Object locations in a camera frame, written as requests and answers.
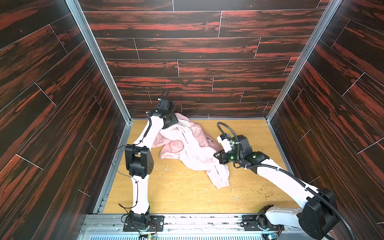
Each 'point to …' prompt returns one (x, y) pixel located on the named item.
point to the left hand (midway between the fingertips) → (175, 121)
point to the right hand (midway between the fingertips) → (217, 153)
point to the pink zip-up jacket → (187, 142)
